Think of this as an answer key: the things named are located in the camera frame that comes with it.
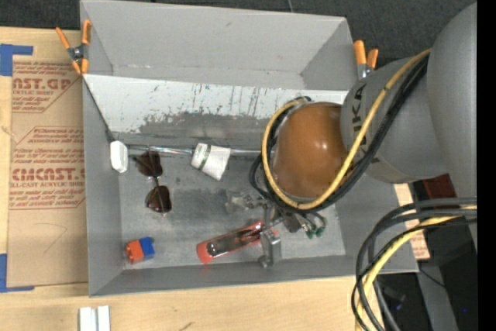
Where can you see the small white block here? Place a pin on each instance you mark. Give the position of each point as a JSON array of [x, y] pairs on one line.
[[118, 157]]

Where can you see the grey metal bin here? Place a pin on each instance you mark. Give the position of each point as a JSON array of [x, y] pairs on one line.
[[201, 50]]

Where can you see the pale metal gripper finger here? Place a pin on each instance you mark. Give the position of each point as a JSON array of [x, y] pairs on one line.
[[270, 249], [244, 202]]

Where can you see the white cup with green rim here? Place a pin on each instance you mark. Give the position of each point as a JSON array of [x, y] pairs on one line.
[[213, 163]]

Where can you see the orange and blue toy brick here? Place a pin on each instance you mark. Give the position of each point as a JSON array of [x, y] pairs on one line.
[[139, 250]]

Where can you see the brown cardboard board, red print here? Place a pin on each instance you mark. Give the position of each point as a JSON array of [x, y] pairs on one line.
[[46, 151]]

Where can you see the brown sunglasses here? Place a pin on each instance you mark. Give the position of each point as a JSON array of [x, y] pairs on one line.
[[158, 199]]

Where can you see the red and silver hand tool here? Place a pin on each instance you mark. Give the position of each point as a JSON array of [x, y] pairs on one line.
[[224, 244]]

